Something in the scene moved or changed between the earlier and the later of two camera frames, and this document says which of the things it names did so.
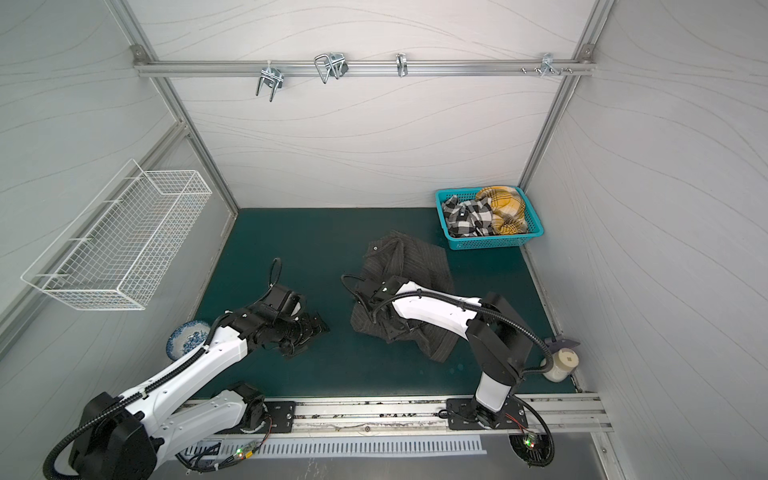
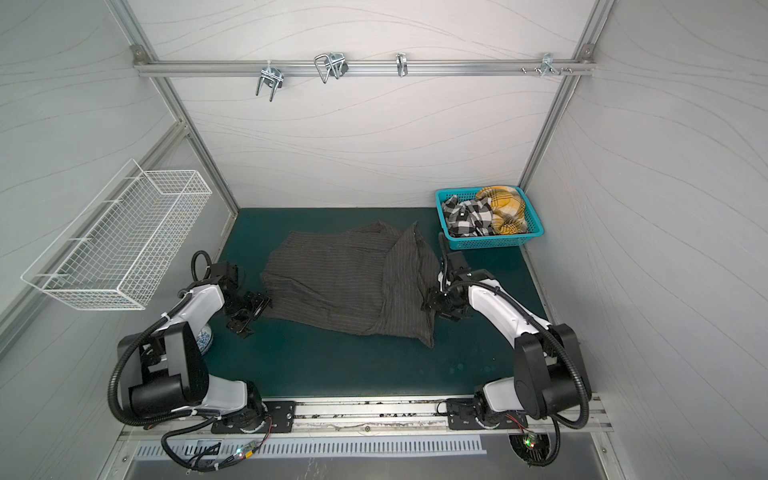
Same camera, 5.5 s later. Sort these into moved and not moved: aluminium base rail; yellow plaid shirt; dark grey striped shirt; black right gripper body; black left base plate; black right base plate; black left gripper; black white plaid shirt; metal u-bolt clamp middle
Moved: dark grey striped shirt; black right gripper body; black left gripper
Not moved: aluminium base rail; black white plaid shirt; yellow plaid shirt; black left base plate; metal u-bolt clamp middle; black right base plate
